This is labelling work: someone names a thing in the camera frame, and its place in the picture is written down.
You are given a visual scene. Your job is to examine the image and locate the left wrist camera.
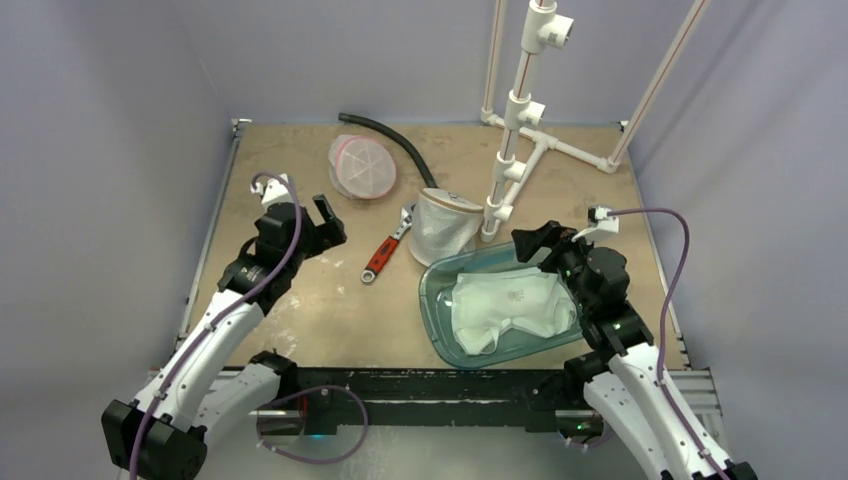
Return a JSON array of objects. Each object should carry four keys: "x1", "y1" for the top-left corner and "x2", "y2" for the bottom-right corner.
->
[{"x1": 250, "y1": 174, "x2": 293, "y2": 211}]

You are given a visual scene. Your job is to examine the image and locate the white cloth garment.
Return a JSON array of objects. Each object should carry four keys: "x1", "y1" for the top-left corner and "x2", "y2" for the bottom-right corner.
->
[{"x1": 451, "y1": 267, "x2": 578, "y2": 355}]

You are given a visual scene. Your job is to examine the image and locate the white PVC pipe rack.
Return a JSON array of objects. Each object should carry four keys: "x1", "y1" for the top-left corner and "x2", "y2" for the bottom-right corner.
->
[{"x1": 479, "y1": 1, "x2": 710, "y2": 243}]

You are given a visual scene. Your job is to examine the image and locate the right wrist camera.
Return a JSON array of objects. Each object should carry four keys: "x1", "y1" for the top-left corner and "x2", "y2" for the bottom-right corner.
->
[{"x1": 571, "y1": 205, "x2": 620, "y2": 244}]

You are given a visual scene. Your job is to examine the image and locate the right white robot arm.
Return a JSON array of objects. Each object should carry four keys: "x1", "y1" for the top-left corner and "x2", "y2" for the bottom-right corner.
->
[{"x1": 512, "y1": 221, "x2": 757, "y2": 479}]

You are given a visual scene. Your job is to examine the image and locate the teal plastic bin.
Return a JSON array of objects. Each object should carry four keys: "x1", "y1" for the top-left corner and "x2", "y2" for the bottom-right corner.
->
[{"x1": 418, "y1": 242, "x2": 583, "y2": 370}]

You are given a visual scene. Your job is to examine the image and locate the red handled adjustable wrench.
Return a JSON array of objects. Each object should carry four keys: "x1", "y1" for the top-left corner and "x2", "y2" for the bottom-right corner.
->
[{"x1": 360, "y1": 202, "x2": 416, "y2": 285}]

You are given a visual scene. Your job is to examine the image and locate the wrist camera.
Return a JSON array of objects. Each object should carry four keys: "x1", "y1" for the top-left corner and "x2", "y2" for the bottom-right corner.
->
[
  {"x1": 571, "y1": 205, "x2": 620, "y2": 244},
  {"x1": 250, "y1": 174, "x2": 293, "y2": 211}
]

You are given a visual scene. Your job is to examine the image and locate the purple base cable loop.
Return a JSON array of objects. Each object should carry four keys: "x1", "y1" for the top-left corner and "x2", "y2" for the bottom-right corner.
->
[{"x1": 255, "y1": 384, "x2": 370, "y2": 466}]

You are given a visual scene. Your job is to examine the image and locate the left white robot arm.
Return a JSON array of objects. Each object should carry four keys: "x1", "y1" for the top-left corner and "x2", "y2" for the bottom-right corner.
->
[{"x1": 101, "y1": 194, "x2": 347, "y2": 479}]

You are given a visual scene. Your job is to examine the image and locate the black rubber hose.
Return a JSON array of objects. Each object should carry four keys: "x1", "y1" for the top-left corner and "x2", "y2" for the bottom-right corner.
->
[{"x1": 337, "y1": 112, "x2": 439, "y2": 190}]

